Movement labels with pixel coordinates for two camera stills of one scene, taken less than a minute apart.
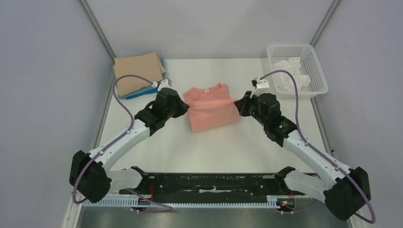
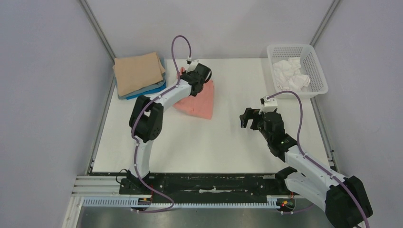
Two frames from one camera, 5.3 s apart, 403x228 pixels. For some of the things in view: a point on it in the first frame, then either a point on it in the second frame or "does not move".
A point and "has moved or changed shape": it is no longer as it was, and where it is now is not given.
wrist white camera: (164, 84) → (192, 63)
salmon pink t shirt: (209, 109) has moved or changed shape
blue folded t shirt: (155, 90) does not move
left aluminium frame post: (96, 27) does not move
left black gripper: (183, 107) → (187, 73)
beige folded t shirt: (148, 66) does not move
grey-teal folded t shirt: (163, 66) does not move
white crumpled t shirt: (283, 81) does not move
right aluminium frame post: (324, 22) does not move
